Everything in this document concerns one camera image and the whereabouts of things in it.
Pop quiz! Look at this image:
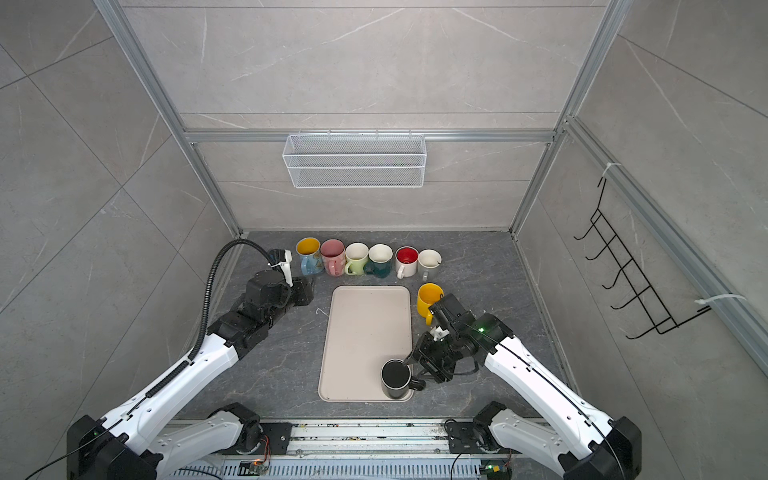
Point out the white wire mesh basket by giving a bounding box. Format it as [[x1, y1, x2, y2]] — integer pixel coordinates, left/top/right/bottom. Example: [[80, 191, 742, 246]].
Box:
[[282, 133, 427, 189]]

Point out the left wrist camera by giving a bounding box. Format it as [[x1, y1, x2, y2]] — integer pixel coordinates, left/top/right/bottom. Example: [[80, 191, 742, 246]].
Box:
[[268, 249, 294, 287]]

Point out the grey mug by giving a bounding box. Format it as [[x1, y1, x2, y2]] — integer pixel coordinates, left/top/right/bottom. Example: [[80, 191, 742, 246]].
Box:
[[417, 249, 442, 283]]

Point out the black mug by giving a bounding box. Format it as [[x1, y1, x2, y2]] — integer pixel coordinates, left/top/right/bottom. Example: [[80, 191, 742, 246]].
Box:
[[381, 359, 426, 400]]

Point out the light green mug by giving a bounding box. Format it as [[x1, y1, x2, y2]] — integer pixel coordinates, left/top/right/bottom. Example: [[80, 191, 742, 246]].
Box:
[[345, 242, 369, 276]]

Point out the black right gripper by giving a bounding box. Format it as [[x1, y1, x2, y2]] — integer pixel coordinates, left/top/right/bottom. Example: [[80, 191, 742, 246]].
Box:
[[401, 330, 463, 382]]

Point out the white mug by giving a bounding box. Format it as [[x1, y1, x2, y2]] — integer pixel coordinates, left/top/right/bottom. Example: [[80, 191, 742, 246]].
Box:
[[395, 246, 419, 279]]

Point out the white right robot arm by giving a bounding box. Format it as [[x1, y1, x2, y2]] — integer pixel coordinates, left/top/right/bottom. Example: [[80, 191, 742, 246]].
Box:
[[406, 312, 642, 479]]

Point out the black wire hook rack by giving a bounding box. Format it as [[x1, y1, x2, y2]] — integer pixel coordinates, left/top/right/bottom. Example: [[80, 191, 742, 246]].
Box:
[[573, 178, 712, 341]]

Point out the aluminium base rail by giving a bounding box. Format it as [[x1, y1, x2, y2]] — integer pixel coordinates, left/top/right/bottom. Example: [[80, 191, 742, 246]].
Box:
[[128, 416, 619, 480]]

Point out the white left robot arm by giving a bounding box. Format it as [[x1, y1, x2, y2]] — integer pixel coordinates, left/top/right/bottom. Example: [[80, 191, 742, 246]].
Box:
[[60, 239, 313, 479]]

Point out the blue mug yellow inside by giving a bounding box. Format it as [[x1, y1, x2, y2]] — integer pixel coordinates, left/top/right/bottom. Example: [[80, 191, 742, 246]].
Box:
[[296, 237, 324, 276]]

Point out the beige plastic tray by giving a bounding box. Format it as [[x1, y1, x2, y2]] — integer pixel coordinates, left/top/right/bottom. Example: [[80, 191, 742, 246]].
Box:
[[318, 286, 413, 403]]

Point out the dark green mug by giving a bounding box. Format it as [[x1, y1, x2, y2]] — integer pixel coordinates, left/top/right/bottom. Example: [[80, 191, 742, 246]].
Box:
[[364, 244, 394, 279]]

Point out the pink ghost print mug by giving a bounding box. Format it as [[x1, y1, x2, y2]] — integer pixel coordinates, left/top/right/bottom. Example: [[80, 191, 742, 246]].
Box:
[[320, 239, 346, 277]]

